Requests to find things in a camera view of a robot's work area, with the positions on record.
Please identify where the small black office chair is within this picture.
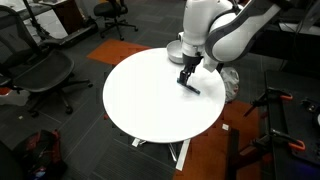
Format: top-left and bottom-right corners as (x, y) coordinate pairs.
(93, 0), (139, 42)

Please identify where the black mesh office chair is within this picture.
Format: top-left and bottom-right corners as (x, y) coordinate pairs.
(0, 4), (94, 118)

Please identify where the white bowl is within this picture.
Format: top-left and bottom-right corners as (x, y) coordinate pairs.
(165, 40), (186, 65)

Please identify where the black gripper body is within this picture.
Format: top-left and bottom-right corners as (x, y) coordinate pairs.
(182, 53), (204, 68)

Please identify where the red black backpack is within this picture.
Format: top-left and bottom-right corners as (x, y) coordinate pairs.
(13, 129), (68, 180)

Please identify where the white plastic object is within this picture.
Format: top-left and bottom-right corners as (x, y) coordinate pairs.
(0, 88), (31, 107)

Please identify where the dark blue marker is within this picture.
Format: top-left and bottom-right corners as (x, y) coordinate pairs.
(176, 79), (202, 96)

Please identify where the white plastic shopping bag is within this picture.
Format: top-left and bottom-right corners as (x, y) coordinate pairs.
(220, 66), (240, 103)

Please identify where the orange black bar clamp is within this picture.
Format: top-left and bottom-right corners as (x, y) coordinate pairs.
(251, 129), (307, 153)
(243, 87), (294, 118)

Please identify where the black kick scooter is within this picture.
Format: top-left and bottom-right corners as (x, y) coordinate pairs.
(23, 0), (100, 48)

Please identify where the white desk with cabinets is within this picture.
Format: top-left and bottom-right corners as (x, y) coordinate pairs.
(0, 0), (71, 41)

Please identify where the white metal table base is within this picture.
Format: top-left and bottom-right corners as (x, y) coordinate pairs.
(131, 137), (192, 172)

